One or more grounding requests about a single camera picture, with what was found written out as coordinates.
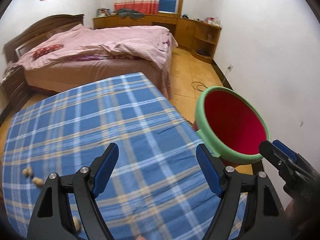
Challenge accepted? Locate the peanut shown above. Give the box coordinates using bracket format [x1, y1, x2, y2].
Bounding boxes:
[32, 177, 44, 188]
[22, 166, 33, 177]
[72, 216, 81, 232]

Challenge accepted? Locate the red bin with green rim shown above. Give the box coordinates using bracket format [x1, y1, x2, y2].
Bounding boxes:
[192, 86, 271, 166]

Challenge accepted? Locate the blue plaid tablecloth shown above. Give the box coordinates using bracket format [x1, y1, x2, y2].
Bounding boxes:
[2, 72, 247, 240]

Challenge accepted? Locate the dark wooden nightstand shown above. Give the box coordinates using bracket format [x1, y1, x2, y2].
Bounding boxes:
[1, 66, 31, 112]

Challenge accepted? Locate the long wooden cabinet desk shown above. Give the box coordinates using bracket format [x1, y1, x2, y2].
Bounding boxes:
[93, 15, 221, 63]

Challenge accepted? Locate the red floral pillow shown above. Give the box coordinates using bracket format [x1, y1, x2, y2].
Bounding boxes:
[33, 44, 64, 60]

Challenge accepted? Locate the wooden bed with headboard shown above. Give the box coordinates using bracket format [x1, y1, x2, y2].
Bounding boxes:
[3, 15, 177, 99]

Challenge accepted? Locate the pink quilt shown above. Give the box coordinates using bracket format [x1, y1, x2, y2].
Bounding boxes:
[17, 24, 178, 71]

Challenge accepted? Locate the dark clothes pile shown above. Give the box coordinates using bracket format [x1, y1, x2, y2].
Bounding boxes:
[116, 8, 145, 20]

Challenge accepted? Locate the black floor cable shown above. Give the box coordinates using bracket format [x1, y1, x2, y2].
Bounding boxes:
[191, 81, 208, 92]

